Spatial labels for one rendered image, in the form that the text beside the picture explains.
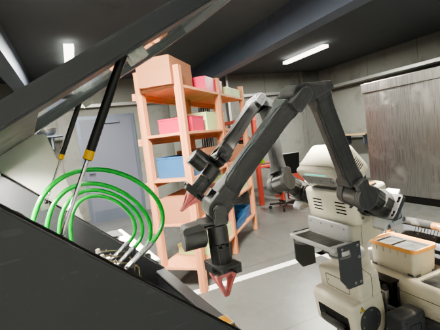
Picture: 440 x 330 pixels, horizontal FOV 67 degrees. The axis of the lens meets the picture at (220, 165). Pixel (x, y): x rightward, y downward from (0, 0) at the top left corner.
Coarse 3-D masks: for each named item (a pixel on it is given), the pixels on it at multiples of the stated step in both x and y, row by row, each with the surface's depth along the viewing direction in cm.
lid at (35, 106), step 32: (192, 0) 70; (224, 0) 104; (128, 32) 63; (160, 32) 67; (64, 64) 58; (96, 64) 61; (128, 64) 121; (32, 96) 56; (64, 96) 66; (0, 128) 54; (32, 128) 90
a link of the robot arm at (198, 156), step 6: (198, 150) 123; (192, 156) 120; (198, 156) 121; (204, 156) 123; (210, 156) 124; (222, 156) 124; (228, 156) 126; (186, 162) 122; (192, 162) 120; (198, 162) 120; (204, 162) 121; (216, 162) 125; (222, 162) 124; (198, 168) 121
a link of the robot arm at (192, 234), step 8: (216, 208) 84; (224, 208) 85; (208, 216) 92; (216, 216) 85; (224, 216) 86; (184, 224) 88; (192, 224) 87; (200, 224) 87; (208, 224) 87; (216, 224) 86; (184, 232) 86; (192, 232) 86; (200, 232) 87; (184, 240) 85; (192, 240) 86; (200, 240) 86; (184, 248) 88; (192, 248) 86
